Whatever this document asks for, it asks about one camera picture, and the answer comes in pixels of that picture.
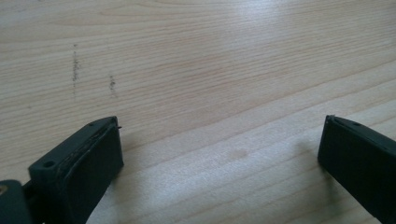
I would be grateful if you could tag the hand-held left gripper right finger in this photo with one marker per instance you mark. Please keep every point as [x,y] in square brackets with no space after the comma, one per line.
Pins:
[358,158]

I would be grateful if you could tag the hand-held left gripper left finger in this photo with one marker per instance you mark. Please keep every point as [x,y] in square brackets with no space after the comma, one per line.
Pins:
[81,169]

